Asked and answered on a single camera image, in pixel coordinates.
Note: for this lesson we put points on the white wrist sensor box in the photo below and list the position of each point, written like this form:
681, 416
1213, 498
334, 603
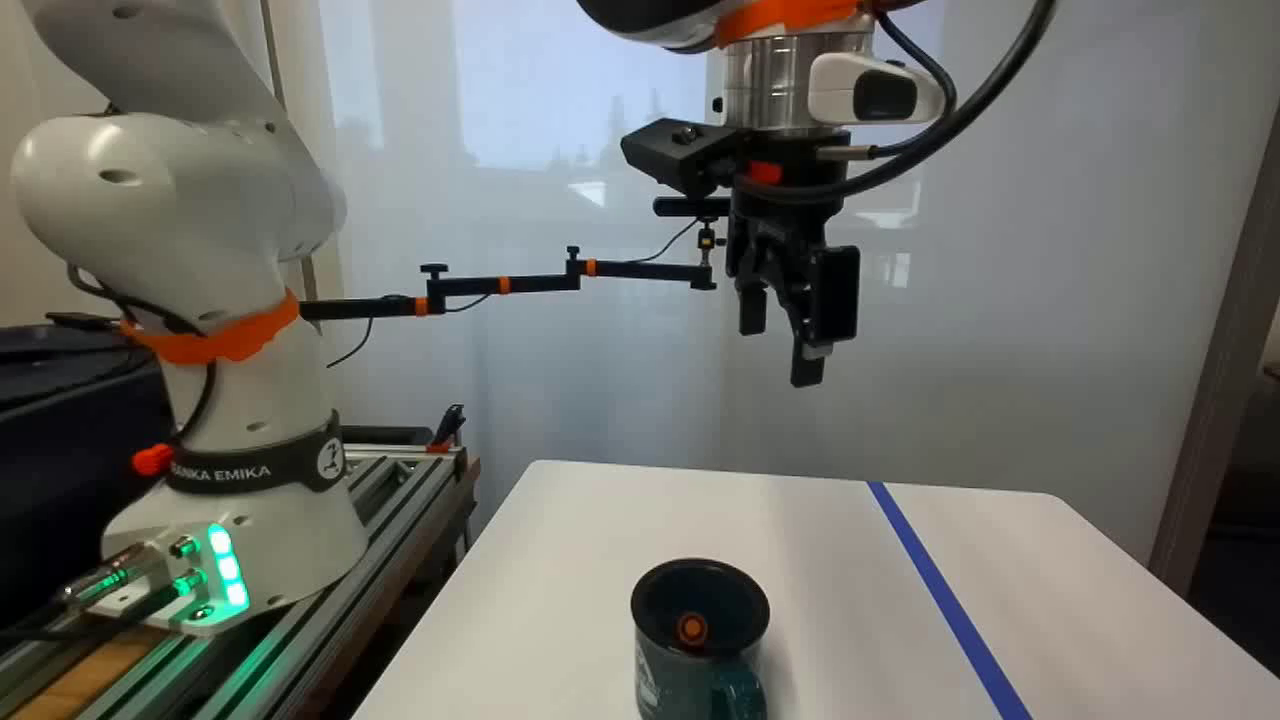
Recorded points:
872, 88

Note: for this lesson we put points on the black equipment case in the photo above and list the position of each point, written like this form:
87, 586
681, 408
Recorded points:
64, 453

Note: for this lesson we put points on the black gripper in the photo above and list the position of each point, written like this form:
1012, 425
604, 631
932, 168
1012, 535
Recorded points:
795, 214

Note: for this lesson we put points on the dark teal speckled mug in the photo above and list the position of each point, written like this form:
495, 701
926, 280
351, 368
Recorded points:
667, 679

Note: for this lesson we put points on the aluminium rail robot base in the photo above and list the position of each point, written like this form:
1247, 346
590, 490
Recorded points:
385, 535

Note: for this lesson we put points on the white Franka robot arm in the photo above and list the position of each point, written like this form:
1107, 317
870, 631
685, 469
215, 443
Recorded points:
175, 201

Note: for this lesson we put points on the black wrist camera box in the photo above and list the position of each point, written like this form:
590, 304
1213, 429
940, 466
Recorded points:
681, 149

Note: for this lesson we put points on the orange marker pen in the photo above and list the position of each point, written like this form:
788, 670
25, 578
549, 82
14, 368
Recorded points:
690, 631

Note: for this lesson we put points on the blue tape strip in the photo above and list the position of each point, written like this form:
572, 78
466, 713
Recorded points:
944, 603

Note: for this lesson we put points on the black camera mount rod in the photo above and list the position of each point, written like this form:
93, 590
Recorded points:
533, 280

